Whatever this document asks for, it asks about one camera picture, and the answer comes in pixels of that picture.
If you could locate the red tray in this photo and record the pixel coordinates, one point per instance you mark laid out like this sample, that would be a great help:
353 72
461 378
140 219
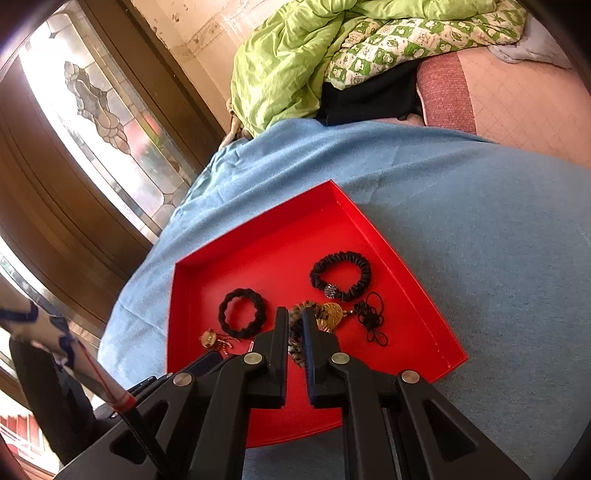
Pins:
277 258

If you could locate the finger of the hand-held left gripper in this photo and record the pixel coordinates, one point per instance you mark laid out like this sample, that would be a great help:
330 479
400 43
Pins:
203 362
144 386

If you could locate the black cloth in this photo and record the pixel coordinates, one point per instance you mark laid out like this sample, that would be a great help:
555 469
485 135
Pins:
364 101

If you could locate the wooden door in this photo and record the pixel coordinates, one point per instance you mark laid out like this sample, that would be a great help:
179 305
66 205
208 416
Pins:
37 194

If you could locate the blue cloth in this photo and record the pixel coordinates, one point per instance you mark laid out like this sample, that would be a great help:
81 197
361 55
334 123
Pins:
485 230

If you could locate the pink mattress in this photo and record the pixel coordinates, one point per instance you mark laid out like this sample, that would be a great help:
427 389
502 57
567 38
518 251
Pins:
521 110

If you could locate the grey pillow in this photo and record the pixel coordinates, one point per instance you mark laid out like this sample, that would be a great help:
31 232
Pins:
540 50

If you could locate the dark cloth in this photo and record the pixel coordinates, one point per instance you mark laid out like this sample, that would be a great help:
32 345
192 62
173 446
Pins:
46 401

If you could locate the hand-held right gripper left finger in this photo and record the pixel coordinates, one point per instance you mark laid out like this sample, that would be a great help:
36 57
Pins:
273 360

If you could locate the stained glass door panel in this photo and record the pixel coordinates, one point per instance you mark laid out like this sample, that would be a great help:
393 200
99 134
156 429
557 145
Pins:
92 106

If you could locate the beige knotted cloth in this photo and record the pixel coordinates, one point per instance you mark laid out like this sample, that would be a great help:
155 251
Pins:
238 124

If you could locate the black satin scrunchie with bead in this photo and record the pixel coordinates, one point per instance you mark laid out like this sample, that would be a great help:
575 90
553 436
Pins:
318 272

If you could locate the leopard print scrunchie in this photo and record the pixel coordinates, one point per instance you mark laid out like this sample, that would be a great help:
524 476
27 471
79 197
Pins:
298 344

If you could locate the black braided scrunchie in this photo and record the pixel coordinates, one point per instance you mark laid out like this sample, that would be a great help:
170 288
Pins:
224 314

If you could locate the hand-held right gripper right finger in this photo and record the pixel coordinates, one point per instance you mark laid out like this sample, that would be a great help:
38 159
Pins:
318 360

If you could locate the green comforter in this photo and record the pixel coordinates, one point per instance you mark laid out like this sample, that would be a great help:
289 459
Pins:
277 60

